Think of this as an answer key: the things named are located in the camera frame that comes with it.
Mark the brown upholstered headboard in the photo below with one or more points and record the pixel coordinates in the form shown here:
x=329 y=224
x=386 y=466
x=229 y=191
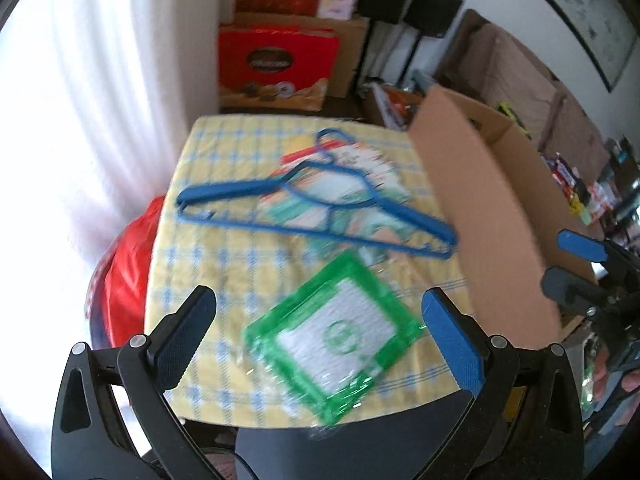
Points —
x=490 y=65

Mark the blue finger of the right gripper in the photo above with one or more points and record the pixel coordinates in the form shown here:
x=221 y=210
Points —
x=582 y=246

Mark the yellow checked tablecloth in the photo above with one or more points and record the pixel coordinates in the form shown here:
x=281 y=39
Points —
x=251 y=272

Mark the blue plastic clothes hanger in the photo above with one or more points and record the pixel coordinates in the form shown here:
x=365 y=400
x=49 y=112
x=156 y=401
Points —
x=233 y=205

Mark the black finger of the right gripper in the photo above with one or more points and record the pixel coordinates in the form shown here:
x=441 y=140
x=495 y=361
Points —
x=574 y=294

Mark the brown cardboard box behind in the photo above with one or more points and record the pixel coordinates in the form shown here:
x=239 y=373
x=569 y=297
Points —
x=350 y=33

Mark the right black speaker on stand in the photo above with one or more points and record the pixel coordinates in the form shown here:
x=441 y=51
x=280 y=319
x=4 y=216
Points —
x=429 y=18

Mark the red collection gift box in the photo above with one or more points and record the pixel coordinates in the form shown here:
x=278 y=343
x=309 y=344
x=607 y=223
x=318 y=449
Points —
x=275 y=66

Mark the large cardboard box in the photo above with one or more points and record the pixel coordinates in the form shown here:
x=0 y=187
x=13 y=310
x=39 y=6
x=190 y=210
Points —
x=501 y=199

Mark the red plastic bag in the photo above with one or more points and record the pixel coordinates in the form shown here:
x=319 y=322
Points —
x=115 y=302

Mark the colourful paper hand fan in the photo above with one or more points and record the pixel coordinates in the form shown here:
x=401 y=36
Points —
x=285 y=208

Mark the framed wall picture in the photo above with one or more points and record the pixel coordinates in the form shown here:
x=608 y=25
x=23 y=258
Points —
x=604 y=30

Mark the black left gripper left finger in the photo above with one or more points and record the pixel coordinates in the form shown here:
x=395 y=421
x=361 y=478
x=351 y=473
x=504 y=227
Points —
x=89 y=437

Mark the white sheer curtain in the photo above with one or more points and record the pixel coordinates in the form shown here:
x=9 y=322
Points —
x=97 y=98

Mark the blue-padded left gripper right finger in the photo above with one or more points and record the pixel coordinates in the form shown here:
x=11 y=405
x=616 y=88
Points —
x=523 y=420

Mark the green desiccant packet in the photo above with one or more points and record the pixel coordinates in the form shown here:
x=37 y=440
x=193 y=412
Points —
x=330 y=340

